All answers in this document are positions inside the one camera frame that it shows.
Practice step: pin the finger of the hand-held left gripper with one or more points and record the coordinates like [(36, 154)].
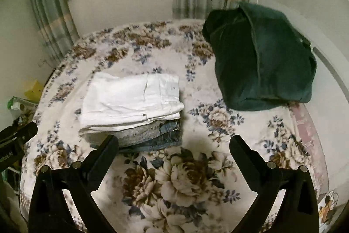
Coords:
[(24, 132)]

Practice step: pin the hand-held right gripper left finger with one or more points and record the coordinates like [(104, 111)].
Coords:
[(102, 162)]

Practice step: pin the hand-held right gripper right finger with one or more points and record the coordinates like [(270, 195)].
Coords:
[(245, 162)]

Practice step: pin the white pants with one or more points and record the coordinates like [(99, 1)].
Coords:
[(122, 102)]

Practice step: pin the grey folded pants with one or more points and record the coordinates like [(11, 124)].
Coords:
[(136, 134)]

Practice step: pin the green and white bag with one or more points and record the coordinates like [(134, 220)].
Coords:
[(17, 104)]

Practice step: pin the yellow box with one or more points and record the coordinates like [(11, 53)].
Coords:
[(34, 89)]

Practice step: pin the floral bed blanket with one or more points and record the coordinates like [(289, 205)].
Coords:
[(177, 181)]

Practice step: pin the folded blue jeans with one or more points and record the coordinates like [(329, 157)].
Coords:
[(169, 137)]

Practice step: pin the pink bed sheet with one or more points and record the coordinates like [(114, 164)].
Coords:
[(310, 129)]

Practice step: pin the orange white bedside item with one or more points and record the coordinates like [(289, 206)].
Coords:
[(327, 208)]

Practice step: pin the dark green folded blanket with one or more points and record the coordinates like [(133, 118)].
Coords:
[(259, 63)]

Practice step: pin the white bed headboard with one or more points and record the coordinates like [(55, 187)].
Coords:
[(330, 63)]

